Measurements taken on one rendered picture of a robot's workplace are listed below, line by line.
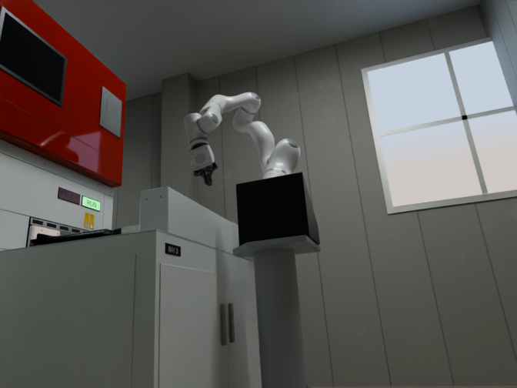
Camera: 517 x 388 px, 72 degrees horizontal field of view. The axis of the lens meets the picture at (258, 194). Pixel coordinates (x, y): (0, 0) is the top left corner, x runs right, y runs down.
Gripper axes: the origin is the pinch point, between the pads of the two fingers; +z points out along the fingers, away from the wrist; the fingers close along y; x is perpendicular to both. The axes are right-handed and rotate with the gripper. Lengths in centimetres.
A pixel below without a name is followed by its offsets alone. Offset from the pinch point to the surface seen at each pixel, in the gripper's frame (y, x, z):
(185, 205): 0.5, -28.9, 19.1
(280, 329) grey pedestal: 13, -2, 64
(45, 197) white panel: -58, -24, -7
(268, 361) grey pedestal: 6, -2, 72
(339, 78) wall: 91, 162, -125
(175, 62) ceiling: -49, 132, -194
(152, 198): -4.5, -40.0, 17.9
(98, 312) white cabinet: -22, -46, 46
